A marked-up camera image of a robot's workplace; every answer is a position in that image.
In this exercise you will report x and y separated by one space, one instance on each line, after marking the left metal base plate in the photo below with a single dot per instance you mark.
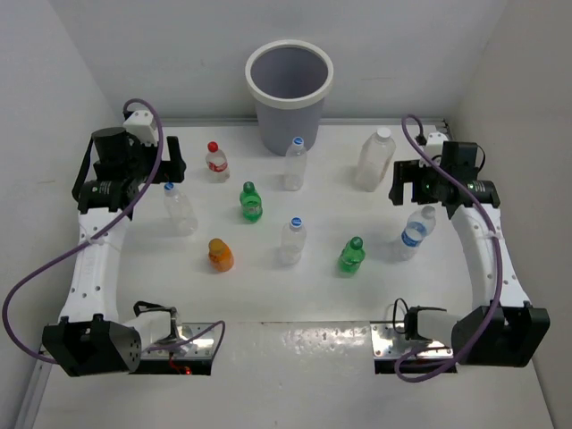
192 341

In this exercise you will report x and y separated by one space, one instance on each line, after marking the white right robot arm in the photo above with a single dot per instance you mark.
503 328

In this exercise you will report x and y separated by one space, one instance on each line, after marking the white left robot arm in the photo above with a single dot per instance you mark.
89 337

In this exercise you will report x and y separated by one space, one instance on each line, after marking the metal base plate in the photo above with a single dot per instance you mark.
192 341
388 344

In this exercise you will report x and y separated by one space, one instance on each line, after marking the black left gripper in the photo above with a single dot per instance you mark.
171 171

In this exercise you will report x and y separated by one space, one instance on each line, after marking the green bottle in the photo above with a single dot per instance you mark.
250 202
352 256

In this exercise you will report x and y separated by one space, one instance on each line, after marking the red cap cola bottle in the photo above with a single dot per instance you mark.
217 163

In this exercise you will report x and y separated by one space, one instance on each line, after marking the water bottle blue label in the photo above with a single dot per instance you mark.
418 227

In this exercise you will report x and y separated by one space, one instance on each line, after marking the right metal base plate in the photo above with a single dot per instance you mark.
388 344

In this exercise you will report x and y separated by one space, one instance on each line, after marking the green bottle centre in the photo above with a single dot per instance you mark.
250 202

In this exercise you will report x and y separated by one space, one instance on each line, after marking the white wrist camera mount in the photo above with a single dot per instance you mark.
434 143
142 125

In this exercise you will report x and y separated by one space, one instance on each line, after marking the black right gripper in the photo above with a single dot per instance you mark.
405 172

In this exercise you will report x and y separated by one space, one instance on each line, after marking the grey plastic waste bin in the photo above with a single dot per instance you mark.
289 80

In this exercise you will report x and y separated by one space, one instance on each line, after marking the aluminium frame rail left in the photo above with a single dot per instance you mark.
33 396

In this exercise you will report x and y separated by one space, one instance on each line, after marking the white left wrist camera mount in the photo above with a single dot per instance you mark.
142 125

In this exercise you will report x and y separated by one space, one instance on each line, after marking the large clear bottle white cap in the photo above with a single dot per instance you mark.
374 159

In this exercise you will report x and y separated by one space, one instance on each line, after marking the green bottle right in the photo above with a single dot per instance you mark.
352 256

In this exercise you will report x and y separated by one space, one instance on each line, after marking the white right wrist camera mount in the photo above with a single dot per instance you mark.
434 143

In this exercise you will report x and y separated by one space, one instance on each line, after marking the clear bottle blue cap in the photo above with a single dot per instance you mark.
293 241
179 209
295 165

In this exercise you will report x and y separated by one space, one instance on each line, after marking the orange juice bottle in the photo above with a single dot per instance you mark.
220 255

